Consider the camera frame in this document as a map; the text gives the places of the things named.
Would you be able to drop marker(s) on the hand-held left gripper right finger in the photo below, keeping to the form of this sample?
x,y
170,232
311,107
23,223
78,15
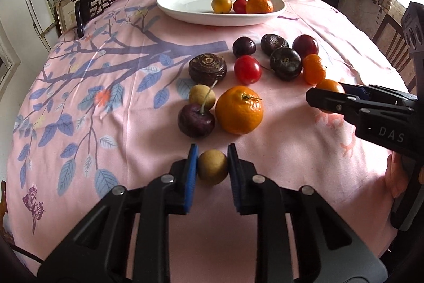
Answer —
x,y
233,177

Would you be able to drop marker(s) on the small orange mandarin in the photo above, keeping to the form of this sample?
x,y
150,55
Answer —
x,y
329,85
314,69

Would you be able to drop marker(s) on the pink printed tablecloth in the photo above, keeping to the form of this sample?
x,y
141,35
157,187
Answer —
x,y
149,143

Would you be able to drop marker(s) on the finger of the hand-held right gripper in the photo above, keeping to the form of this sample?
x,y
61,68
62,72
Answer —
x,y
331,102
362,91

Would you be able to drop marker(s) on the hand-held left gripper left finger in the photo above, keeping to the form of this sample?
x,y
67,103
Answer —
x,y
191,177

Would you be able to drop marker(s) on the person's right hand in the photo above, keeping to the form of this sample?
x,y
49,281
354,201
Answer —
x,y
394,177

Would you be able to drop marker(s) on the dark purple plum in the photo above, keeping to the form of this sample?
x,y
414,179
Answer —
x,y
244,47

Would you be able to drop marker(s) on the yellow tomato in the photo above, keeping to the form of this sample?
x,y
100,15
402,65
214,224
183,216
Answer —
x,y
221,3

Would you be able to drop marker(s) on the tan longan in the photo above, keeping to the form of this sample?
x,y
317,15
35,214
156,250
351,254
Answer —
x,y
213,167
200,95

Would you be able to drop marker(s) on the dark red plum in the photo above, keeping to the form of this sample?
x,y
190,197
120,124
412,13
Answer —
x,y
305,45

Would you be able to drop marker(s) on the wooden slat chair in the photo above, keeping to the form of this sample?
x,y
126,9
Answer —
x,y
381,29

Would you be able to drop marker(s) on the dark brown water chestnut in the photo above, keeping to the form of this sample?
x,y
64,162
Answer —
x,y
207,70
274,43
285,65

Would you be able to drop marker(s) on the dark cherry with stem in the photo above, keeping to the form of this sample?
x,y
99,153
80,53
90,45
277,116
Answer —
x,y
195,122

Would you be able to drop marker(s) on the small red cherry tomato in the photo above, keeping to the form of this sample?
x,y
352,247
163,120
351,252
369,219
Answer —
x,y
239,6

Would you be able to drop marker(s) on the white oval plate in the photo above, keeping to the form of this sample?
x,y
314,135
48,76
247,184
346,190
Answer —
x,y
187,1

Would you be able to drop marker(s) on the large orange mandarin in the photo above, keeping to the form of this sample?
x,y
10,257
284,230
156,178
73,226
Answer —
x,y
239,112

